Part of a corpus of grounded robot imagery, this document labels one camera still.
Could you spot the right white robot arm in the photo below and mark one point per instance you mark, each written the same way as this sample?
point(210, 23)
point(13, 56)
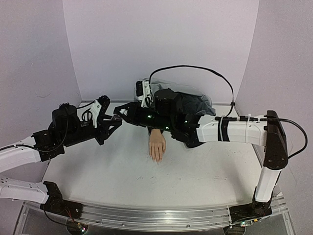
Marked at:
point(167, 115)

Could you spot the mannequin hand with long nails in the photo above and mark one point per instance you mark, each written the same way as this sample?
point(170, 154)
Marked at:
point(157, 145)

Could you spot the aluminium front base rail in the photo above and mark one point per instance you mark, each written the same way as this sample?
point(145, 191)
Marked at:
point(88, 219)

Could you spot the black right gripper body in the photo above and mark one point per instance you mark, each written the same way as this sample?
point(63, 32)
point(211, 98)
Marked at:
point(130, 113)

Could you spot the white nail polish cap brush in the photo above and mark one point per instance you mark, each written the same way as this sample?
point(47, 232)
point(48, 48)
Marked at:
point(123, 112)

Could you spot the grey and black jacket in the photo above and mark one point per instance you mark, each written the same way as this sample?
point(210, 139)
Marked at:
point(193, 100)

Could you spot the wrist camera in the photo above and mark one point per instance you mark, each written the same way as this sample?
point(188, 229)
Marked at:
point(144, 93)
point(98, 110)

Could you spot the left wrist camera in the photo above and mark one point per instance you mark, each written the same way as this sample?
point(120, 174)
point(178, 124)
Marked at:
point(98, 110)

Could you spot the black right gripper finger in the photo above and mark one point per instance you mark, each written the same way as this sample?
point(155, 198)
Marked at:
point(131, 119)
point(132, 107)

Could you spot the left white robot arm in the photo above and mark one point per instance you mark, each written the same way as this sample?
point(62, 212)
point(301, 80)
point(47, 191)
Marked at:
point(69, 126)

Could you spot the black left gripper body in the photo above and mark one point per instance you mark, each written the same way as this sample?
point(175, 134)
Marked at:
point(102, 128)

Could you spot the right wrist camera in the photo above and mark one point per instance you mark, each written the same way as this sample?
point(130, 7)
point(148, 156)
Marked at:
point(144, 93)

